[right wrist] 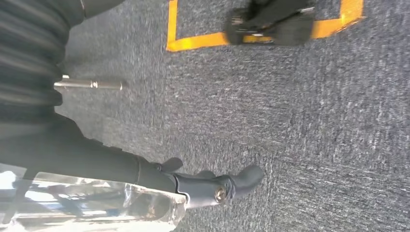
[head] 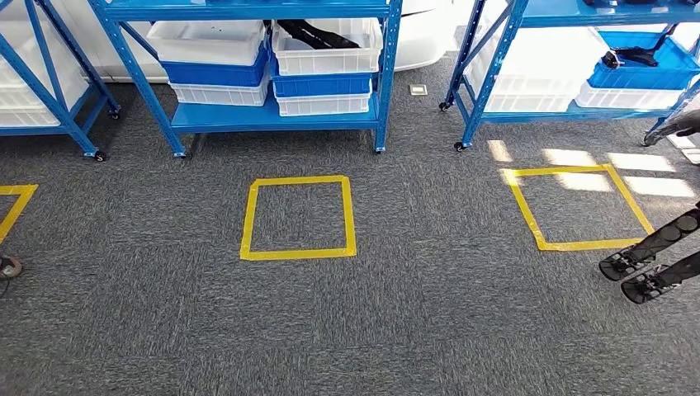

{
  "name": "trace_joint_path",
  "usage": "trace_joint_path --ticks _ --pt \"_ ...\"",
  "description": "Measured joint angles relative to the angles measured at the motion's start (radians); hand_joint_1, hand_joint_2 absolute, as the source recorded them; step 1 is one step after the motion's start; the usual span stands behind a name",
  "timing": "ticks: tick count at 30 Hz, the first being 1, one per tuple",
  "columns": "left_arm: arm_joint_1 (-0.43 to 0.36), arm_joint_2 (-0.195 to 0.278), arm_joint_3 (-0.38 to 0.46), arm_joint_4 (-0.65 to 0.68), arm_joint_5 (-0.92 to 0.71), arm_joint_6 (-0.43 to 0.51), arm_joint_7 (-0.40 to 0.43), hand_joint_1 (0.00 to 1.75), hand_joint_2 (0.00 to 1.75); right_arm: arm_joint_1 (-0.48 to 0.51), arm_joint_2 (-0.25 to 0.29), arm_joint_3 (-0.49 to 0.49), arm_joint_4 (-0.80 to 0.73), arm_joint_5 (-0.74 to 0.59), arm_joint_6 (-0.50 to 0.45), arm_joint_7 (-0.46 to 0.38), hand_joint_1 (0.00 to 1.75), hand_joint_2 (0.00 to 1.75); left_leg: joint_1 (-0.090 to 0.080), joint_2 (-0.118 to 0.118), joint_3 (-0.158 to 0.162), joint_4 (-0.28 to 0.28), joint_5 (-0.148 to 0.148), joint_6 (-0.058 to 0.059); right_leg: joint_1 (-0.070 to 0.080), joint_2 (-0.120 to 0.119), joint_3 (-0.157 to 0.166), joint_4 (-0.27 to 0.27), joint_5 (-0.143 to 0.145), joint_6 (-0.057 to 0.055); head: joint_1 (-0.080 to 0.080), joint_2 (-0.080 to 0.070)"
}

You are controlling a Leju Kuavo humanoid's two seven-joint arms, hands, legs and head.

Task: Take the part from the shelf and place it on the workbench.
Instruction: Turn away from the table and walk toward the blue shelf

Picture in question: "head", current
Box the black plastic part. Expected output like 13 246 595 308
264 19 362 51
600 24 679 70

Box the yellow floor tape square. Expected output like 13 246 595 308
499 163 655 253
0 184 40 245
239 174 358 262

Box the blue metal shelf rack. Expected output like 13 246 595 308
0 0 122 163
87 0 404 159
438 0 700 153

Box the grey wrapped robot hand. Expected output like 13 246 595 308
642 107 700 149

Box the white plastic crate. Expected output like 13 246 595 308
0 0 90 111
465 27 609 83
480 73 584 114
276 82 373 117
169 69 271 107
574 80 686 111
0 106 62 129
146 20 268 67
271 17 385 77

